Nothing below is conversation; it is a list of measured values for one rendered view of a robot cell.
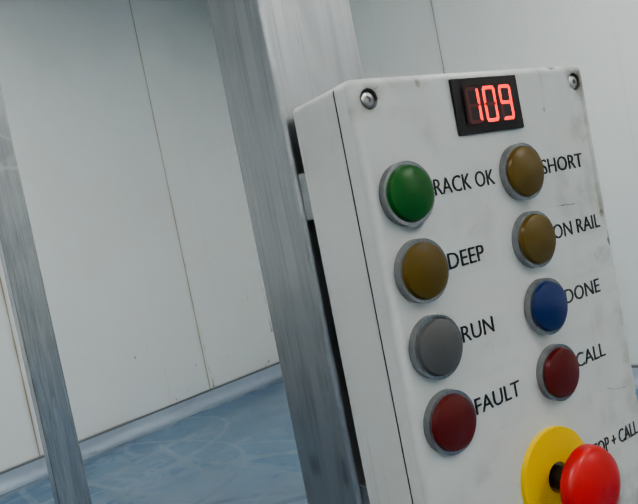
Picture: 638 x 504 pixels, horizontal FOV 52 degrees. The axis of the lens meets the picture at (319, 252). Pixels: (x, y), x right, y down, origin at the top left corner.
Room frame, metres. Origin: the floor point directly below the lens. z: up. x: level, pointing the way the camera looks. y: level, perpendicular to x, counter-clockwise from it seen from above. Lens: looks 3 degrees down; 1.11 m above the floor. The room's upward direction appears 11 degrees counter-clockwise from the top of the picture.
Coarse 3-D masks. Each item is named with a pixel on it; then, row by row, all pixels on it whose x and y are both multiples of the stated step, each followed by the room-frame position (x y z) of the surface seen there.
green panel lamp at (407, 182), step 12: (396, 168) 0.30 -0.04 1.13; (408, 168) 0.30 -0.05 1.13; (420, 168) 0.30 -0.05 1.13; (396, 180) 0.29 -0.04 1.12; (408, 180) 0.30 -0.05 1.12; (420, 180) 0.30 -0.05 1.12; (396, 192) 0.29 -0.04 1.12; (408, 192) 0.30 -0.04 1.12; (420, 192) 0.30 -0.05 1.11; (432, 192) 0.30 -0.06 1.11; (396, 204) 0.29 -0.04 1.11; (408, 204) 0.29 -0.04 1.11; (420, 204) 0.30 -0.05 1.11; (432, 204) 0.30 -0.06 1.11; (408, 216) 0.30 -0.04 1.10; (420, 216) 0.30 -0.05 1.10
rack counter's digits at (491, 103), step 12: (480, 84) 0.33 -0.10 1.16; (492, 84) 0.34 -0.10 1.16; (504, 84) 0.34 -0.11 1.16; (468, 96) 0.33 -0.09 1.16; (480, 96) 0.33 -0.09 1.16; (492, 96) 0.34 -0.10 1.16; (504, 96) 0.34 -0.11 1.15; (468, 108) 0.33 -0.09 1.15; (480, 108) 0.33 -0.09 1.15; (492, 108) 0.34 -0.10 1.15; (504, 108) 0.34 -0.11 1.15; (468, 120) 0.33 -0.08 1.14; (480, 120) 0.33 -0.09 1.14; (492, 120) 0.34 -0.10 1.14; (504, 120) 0.34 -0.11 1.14
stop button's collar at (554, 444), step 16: (544, 432) 0.33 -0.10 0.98; (560, 432) 0.34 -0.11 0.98; (528, 448) 0.33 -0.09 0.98; (544, 448) 0.33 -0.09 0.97; (560, 448) 0.34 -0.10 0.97; (528, 464) 0.33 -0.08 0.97; (544, 464) 0.33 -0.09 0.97; (528, 480) 0.32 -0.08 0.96; (544, 480) 0.33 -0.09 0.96; (528, 496) 0.32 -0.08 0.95; (544, 496) 0.33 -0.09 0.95; (560, 496) 0.34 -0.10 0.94
